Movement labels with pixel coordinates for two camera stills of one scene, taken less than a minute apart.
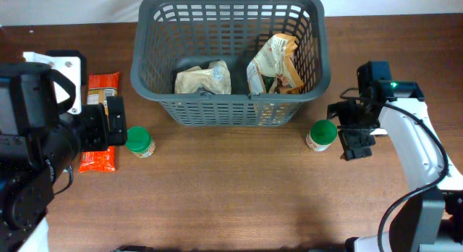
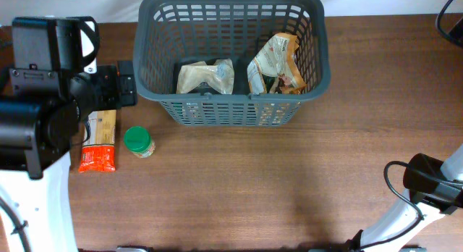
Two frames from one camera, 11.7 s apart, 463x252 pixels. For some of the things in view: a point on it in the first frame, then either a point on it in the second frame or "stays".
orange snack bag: x=275 y=59 stays
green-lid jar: x=139 y=142 stays
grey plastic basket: x=170 y=31 stays
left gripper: x=101 y=136 -> x=110 y=76
